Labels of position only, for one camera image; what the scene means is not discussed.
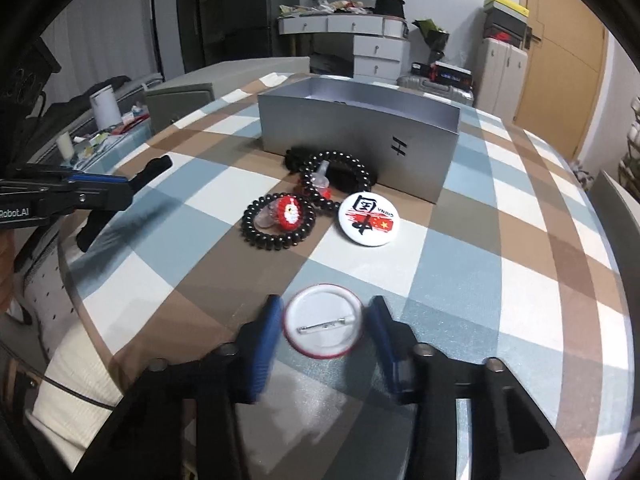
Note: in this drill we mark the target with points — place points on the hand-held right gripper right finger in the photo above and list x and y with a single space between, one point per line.
389 355

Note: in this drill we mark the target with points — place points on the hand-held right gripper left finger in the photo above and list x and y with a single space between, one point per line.
262 345

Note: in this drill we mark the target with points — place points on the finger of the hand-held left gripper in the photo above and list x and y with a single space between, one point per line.
95 230
97 179

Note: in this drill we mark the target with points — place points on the plain white pin badge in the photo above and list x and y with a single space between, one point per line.
323 321

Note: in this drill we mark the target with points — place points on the red white beaded charm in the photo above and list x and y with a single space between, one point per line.
287 212

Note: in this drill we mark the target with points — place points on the printed white pin badge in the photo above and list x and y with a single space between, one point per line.
367 220

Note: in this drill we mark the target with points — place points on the clear red plastic charm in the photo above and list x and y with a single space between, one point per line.
320 182

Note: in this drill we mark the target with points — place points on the silver metal box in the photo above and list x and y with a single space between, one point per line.
350 135

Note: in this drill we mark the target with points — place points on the small white bottle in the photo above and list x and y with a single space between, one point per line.
65 145

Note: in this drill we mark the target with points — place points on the white cylinder cup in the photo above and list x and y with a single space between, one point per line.
106 107

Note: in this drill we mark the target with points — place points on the black clothes heap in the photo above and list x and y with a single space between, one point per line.
75 102

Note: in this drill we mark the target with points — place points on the white dotted fabric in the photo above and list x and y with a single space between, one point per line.
50 300

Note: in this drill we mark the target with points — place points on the grey chair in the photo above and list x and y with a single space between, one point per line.
180 102
620 220
250 67

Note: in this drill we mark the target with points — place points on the white knit sweater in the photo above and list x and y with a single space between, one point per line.
70 385

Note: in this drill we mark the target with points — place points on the dark grey wardrobe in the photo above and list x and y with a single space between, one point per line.
235 10

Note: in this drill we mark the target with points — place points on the silver ribbed suitcase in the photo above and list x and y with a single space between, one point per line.
435 92

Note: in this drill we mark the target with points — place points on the pile of cosmetics clutter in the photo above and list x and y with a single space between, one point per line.
325 6

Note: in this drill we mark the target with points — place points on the small black box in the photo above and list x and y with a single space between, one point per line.
421 69

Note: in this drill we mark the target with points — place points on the black red flat box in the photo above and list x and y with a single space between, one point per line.
452 74

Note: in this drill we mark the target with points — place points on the white dressing table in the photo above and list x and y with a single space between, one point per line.
375 50

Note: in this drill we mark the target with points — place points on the dark green flower bouquet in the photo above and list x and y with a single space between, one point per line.
432 37

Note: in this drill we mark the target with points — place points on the red black shoe box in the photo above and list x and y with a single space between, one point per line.
502 37

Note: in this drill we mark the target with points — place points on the wooden door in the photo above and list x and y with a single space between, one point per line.
560 50

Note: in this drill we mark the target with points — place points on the yellow lid shoe box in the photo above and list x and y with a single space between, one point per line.
505 4

